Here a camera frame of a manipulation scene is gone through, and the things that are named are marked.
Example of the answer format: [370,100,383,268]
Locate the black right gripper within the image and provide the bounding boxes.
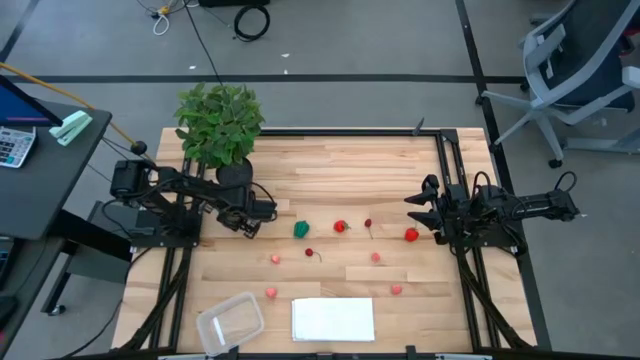
[404,174,474,245]

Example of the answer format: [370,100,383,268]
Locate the coiled black cable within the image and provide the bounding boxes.
[233,3,272,43]

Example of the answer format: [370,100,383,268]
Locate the black aluminium table frame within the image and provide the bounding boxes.
[112,127,554,360]

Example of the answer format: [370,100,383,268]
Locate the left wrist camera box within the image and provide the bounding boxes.
[249,197,279,222]

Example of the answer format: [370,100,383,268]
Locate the black computer monitor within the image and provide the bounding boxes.
[0,74,65,128]

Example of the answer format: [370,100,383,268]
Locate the white cable loop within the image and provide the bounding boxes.
[151,12,171,37]

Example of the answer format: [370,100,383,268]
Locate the mint green stapler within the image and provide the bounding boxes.
[48,110,94,148]

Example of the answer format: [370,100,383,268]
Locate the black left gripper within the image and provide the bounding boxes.
[215,185,263,240]

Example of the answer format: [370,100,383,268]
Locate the green leafy artificial plant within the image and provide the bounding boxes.
[173,82,266,169]

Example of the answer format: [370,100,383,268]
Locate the yellow cable with black ball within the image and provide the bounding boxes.
[0,61,149,157]

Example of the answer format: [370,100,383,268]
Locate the black plant pot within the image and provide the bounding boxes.
[215,157,255,187]

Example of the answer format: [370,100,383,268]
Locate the grey and navy office chair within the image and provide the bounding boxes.
[480,0,640,170]

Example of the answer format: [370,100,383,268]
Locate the black control box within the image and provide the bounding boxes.
[87,199,161,239]

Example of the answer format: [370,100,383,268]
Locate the clear plastic tupperware container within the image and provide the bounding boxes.
[195,291,266,358]

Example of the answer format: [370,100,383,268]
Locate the white folded cloth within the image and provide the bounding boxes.
[290,297,376,343]

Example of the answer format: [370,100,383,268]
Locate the black desk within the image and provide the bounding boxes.
[0,99,134,351]

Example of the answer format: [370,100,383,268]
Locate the grey calculator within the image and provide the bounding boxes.
[0,125,38,170]

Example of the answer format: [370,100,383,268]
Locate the long black floor cable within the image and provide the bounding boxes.
[182,0,225,87]

